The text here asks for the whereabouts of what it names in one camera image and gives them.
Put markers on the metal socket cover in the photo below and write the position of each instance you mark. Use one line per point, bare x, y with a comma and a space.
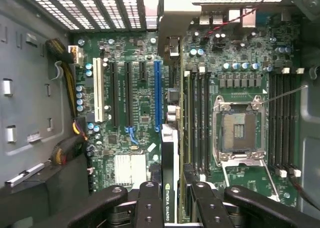
242, 161

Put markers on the thin metal locking lever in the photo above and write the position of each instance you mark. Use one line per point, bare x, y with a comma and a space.
285, 95

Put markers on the silver chipset heatsink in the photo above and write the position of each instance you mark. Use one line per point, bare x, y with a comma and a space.
130, 169

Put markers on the white power connector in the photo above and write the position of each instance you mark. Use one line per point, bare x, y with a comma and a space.
76, 55

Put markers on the CPU socket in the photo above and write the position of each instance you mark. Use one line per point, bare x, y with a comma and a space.
237, 130

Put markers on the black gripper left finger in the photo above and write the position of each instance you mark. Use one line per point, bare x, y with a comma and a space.
150, 208

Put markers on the metal USB port block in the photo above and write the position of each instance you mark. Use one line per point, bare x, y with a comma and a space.
211, 20

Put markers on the open black PC case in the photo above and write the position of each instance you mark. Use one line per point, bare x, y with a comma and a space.
30, 25

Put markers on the black RAM slot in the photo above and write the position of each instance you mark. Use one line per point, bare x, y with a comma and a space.
208, 125
272, 120
279, 120
286, 120
293, 120
195, 125
202, 125

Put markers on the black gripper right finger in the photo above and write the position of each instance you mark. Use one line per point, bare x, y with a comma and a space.
212, 213

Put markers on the blue expansion slot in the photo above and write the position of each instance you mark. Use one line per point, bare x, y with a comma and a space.
157, 95

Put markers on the metal ethernet port block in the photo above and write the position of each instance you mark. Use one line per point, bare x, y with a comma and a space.
241, 18

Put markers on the green motherboard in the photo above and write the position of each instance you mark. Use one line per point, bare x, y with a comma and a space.
140, 92

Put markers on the white expansion slot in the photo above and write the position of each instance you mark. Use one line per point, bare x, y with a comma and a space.
98, 90

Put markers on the short black expansion slot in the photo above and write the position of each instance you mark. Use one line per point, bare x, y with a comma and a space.
142, 71

